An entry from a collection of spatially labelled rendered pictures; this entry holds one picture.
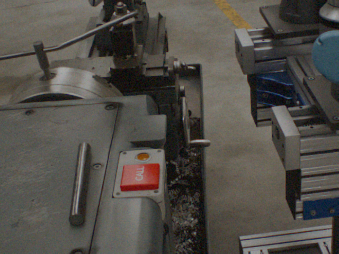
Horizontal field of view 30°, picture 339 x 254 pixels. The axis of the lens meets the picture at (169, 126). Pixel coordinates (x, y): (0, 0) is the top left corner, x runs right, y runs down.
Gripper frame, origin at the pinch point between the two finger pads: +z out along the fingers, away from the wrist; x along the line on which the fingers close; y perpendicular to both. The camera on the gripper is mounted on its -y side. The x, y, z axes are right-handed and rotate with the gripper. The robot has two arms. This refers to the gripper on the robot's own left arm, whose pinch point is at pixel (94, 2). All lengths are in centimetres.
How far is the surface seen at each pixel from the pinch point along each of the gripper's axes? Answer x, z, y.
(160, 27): -21, 49, 118
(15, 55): 14.5, 13.7, -6.6
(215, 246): -64, 124, 76
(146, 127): -15.8, 8.2, -34.8
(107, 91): -7.1, 17.7, -6.6
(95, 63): 0, 43, 59
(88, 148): -6.3, 9.4, -44.1
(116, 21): -5.8, 0.6, -6.8
